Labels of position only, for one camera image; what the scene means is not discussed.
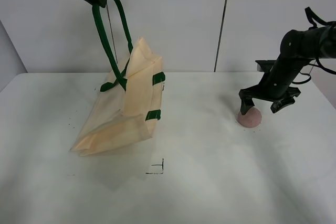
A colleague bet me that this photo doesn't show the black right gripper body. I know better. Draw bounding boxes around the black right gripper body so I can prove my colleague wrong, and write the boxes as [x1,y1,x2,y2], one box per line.
[239,59,300,105]

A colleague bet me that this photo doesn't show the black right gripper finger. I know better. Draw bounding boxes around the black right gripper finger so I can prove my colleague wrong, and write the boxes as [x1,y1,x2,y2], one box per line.
[240,97,254,115]
[270,100,290,113]

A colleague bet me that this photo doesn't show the pink peach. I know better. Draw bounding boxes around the pink peach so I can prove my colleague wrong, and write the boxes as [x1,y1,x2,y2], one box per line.
[237,107,262,128]

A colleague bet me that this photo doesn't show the white linen bag green handles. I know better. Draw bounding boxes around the white linen bag green handles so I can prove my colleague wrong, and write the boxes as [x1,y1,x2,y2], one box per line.
[71,0,165,156]

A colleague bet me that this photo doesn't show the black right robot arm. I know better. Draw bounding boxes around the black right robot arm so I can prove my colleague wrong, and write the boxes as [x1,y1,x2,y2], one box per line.
[239,23,335,115]

